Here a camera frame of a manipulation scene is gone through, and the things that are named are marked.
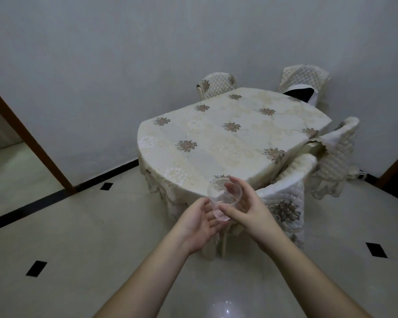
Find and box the person's left hand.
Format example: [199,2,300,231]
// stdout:
[172,197,233,256]

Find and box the person's right hand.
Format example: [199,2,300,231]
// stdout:
[218,177,286,253]

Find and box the clear plastic cup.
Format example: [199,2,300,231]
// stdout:
[207,177,243,222]

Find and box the person's right forearm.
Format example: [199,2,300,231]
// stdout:
[257,233,375,318]

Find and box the person's left forearm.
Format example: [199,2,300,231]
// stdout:
[93,233,191,318]

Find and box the chair with quilted floral cover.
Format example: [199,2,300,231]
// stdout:
[196,72,237,100]
[302,116,360,200]
[278,64,330,108]
[255,154,319,250]

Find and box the cream floral tablecloth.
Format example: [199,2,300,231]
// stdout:
[137,87,333,262]

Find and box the black and white cloth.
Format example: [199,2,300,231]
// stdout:
[283,85,319,106]

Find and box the black skirting strip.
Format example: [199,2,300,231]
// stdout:
[0,158,140,235]

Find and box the brown wooden door frame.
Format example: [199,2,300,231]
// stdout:
[0,79,77,196]
[375,146,398,190]

